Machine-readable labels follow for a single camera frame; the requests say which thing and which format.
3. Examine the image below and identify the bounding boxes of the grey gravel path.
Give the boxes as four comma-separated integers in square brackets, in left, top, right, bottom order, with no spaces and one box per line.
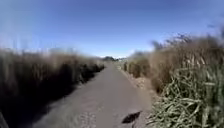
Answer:
[31,63,158,128]

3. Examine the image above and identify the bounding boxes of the tall dry reeds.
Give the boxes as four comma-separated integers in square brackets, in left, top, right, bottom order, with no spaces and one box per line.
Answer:
[0,48,106,128]
[121,31,224,128]

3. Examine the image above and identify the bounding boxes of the distant trees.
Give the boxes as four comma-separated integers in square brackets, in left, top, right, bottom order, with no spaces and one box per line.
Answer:
[101,55,118,63]

